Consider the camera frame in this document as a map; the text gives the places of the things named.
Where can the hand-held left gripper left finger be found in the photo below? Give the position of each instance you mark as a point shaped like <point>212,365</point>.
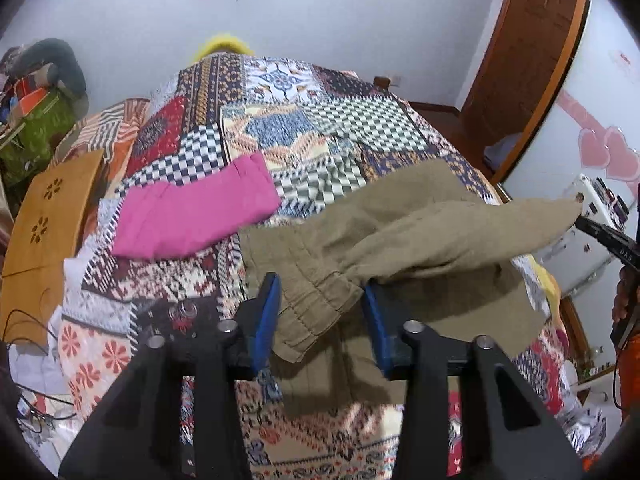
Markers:
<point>265,321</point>

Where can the olive khaki shorts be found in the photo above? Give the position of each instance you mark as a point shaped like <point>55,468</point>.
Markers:
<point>400,220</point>

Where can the pink folded cloth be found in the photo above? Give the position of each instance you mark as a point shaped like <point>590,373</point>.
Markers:
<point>195,212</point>

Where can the orange box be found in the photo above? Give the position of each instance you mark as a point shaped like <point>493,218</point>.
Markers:
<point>31,96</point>

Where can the person's orange clothing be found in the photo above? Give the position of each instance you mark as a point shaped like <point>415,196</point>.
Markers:
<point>630,375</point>

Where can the green cardboard box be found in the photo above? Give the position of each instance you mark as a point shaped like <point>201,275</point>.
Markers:
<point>35,135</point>

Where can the white appliance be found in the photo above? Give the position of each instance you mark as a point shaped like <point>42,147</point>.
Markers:
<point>575,255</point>

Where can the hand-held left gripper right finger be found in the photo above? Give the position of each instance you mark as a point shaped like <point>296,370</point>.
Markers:
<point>377,325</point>

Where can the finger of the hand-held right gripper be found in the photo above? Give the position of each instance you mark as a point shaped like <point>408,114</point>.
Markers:
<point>607,237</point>

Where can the yellow pillow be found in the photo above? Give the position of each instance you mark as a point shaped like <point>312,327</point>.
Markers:
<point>222,47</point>

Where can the brown wooden door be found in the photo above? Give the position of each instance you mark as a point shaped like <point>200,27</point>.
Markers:
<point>520,60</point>

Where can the grey plush cushion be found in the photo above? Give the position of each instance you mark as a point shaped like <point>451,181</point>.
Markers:
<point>60,62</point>

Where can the person's right hand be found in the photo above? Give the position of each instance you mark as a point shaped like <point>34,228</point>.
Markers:
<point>622,295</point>

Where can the orange striped quilt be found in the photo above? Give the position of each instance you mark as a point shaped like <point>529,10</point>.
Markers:
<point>100,130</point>

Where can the patchwork printed blanket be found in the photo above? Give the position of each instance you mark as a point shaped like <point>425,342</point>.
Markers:
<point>280,125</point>

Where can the pink heart wall stickers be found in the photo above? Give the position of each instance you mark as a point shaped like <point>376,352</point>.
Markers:
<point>607,147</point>

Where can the wooden lap table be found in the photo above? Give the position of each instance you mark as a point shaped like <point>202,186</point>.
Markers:
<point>47,230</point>

